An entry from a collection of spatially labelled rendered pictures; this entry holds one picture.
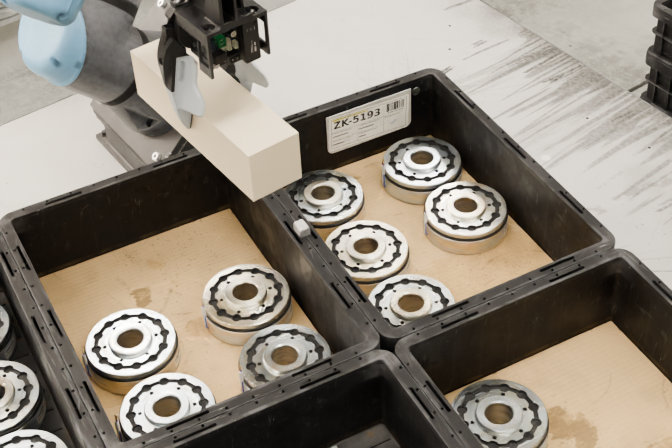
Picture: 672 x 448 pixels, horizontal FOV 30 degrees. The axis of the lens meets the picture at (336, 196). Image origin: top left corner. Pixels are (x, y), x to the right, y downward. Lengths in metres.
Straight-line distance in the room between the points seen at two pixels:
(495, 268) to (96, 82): 0.58
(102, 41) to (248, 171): 0.47
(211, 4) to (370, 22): 0.98
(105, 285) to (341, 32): 0.79
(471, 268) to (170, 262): 0.37
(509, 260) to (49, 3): 0.66
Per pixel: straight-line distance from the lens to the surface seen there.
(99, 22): 1.68
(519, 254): 1.54
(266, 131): 1.28
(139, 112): 1.76
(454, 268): 1.52
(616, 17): 3.52
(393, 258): 1.49
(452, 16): 2.19
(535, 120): 1.96
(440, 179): 1.59
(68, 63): 1.67
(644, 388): 1.41
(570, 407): 1.38
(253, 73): 1.33
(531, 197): 1.53
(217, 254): 1.55
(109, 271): 1.56
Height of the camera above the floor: 1.89
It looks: 41 degrees down
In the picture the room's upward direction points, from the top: 3 degrees counter-clockwise
